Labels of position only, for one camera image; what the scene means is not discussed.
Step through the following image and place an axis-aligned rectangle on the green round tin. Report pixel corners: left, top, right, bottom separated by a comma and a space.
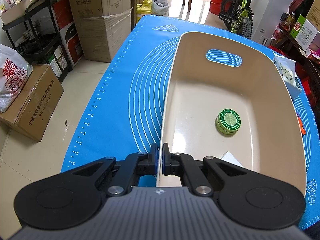
215, 108, 241, 135

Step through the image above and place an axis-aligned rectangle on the beige plastic storage bin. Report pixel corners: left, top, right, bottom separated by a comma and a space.
161, 32, 306, 193

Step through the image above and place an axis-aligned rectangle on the blue silicone mat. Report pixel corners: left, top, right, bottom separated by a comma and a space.
61, 16, 319, 230

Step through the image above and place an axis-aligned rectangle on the white paper label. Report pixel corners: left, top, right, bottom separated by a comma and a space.
221, 151, 243, 167

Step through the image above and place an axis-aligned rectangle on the brown cardboard box on floor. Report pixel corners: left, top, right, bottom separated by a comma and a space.
1, 64, 64, 142

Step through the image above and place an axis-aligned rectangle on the large wrapped cardboard box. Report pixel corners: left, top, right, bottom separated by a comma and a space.
74, 9, 131, 63

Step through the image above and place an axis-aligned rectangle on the tissue pack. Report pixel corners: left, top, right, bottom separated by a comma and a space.
273, 51, 302, 100

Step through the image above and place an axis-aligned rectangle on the white plastic shopping bag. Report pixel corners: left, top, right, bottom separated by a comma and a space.
0, 44, 33, 113

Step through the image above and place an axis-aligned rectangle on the yellow oil jug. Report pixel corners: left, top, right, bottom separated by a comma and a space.
136, 0, 153, 23

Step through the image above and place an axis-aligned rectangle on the grey plastic bag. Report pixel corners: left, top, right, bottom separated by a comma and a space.
152, 0, 169, 16

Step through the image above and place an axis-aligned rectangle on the black metal shelf rack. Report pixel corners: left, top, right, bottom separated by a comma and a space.
2, 0, 72, 82

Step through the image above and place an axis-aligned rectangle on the green black bicycle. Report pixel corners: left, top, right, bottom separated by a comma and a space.
219, 0, 254, 40

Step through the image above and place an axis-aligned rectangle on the red bucket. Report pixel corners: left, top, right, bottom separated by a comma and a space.
209, 0, 223, 15

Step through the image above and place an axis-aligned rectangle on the red white appliance box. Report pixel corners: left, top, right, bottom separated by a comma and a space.
53, 0, 84, 67

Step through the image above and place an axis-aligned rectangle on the white refrigerator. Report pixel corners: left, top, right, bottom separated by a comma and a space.
251, 0, 293, 47

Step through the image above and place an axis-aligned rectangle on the green white carton box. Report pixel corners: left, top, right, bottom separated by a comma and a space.
290, 15, 319, 51

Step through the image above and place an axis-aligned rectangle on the box atop shelf rack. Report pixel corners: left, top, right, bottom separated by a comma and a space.
1, 0, 35, 24

